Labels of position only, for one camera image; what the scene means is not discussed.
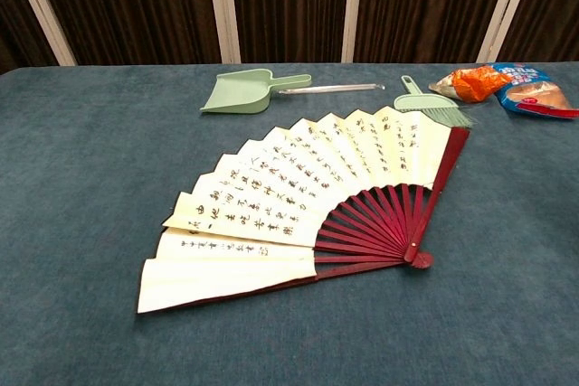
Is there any orange snack bag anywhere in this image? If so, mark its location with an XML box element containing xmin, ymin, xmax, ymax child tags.
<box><xmin>428</xmin><ymin>64</ymin><xmax>512</xmax><ymax>105</ymax></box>

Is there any green hand brush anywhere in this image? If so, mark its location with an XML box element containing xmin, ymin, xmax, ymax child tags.
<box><xmin>392</xmin><ymin>74</ymin><xmax>475</xmax><ymax>129</ymax></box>

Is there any blue felt table cover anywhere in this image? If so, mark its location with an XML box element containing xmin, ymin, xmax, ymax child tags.
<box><xmin>0</xmin><ymin>60</ymin><xmax>579</xmax><ymax>386</ymax></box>

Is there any clear thin plastic rod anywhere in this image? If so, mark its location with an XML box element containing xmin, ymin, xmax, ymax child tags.
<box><xmin>276</xmin><ymin>82</ymin><xmax>387</xmax><ymax>96</ymax></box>

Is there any blue snack bag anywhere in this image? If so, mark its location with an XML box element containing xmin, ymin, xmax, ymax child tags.
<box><xmin>490</xmin><ymin>61</ymin><xmax>579</xmax><ymax>120</ymax></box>

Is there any red ribbed paper folding fan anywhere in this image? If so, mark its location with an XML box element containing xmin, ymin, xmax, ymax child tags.
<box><xmin>137</xmin><ymin>105</ymin><xmax>471</xmax><ymax>315</ymax></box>

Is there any dark brown curtain panel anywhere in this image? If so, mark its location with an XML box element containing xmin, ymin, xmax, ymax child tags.
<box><xmin>0</xmin><ymin>0</ymin><xmax>60</xmax><ymax>75</ymax></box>
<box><xmin>26</xmin><ymin>0</ymin><xmax>225</xmax><ymax>66</ymax></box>
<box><xmin>355</xmin><ymin>0</ymin><xmax>517</xmax><ymax>64</ymax></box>
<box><xmin>497</xmin><ymin>0</ymin><xmax>579</xmax><ymax>63</ymax></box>
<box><xmin>225</xmin><ymin>0</ymin><xmax>353</xmax><ymax>65</ymax></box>

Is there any green plastic dustpan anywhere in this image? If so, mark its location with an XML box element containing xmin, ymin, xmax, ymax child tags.
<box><xmin>199</xmin><ymin>68</ymin><xmax>313</xmax><ymax>115</ymax></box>

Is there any white partition frame post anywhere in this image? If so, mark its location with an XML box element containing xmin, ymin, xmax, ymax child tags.
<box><xmin>340</xmin><ymin>0</ymin><xmax>366</xmax><ymax>64</ymax></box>
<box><xmin>4</xmin><ymin>0</ymin><xmax>77</xmax><ymax>67</ymax></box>
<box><xmin>204</xmin><ymin>0</ymin><xmax>242</xmax><ymax>65</ymax></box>
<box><xmin>476</xmin><ymin>0</ymin><xmax>540</xmax><ymax>64</ymax></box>

